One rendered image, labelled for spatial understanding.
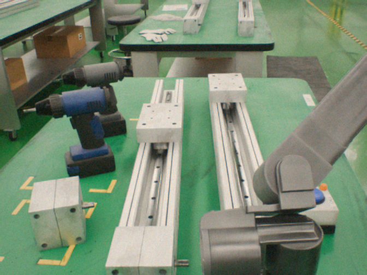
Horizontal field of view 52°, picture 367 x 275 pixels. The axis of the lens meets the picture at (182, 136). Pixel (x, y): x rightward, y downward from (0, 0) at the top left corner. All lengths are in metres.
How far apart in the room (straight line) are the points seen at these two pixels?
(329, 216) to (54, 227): 0.52
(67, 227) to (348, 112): 0.54
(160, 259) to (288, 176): 0.28
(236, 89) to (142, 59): 1.33
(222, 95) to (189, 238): 0.52
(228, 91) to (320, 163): 0.75
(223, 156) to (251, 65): 1.53
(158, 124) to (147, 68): 1.50
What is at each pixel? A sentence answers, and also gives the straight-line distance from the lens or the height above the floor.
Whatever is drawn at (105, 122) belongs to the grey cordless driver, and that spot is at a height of 0.83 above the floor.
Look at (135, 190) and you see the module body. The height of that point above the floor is 0.86.
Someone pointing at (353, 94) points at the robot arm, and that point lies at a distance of 0.48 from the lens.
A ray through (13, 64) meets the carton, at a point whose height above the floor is 0.42.
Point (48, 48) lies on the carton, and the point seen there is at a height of 0.33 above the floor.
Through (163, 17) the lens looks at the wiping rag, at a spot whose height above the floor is 0.80.
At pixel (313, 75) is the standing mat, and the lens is 4.25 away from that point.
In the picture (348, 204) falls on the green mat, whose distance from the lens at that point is 0.92.
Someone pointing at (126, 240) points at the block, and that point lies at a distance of 0.65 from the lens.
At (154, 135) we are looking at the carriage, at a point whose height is 0.89.
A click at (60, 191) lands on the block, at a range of 0.79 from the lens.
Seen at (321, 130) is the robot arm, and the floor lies 1.12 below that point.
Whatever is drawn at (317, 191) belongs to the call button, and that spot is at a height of 0.85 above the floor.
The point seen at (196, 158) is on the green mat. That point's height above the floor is 0.78.
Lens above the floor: 1.30
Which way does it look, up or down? 27 degrees down
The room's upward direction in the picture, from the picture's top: 2 degrees counter-clockwise
